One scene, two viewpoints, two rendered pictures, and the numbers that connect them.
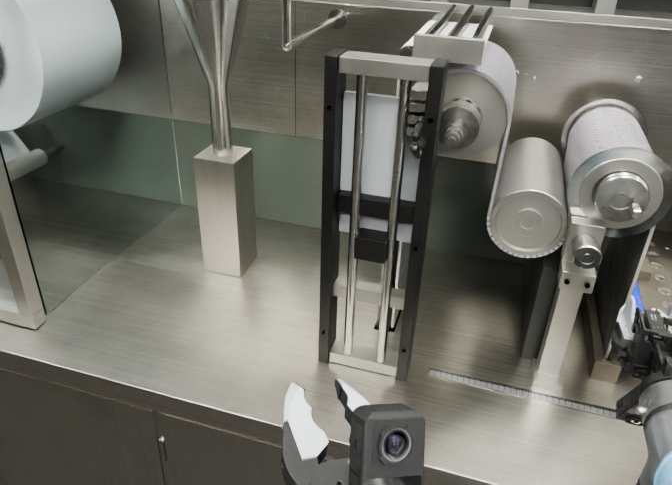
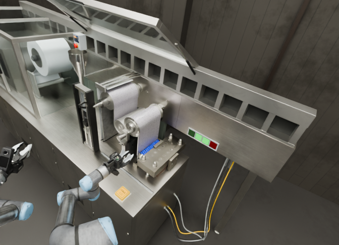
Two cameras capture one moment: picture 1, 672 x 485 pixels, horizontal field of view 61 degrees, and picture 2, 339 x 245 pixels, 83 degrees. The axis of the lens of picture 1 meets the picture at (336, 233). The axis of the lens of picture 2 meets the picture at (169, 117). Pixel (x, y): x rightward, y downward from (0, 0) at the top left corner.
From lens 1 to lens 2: 103 cm
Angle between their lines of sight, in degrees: 14
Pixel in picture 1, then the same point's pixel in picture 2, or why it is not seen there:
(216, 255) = not seen: hidden behind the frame
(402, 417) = (7, 149)
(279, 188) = not seen: hidden behind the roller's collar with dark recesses
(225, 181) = not seen: hidden behind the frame
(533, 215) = (120, 126)
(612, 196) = (128, 127)
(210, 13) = (74, 64)
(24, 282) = (35, 109)
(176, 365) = (55, 134)
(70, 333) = (43, 121)
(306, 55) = (109, 72)
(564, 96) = (155, 99)
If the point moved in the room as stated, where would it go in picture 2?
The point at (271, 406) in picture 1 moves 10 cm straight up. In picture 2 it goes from (64, 148) to (62, 139)
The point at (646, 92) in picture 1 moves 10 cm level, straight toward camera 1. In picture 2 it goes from (169, 104) to (159, 107)
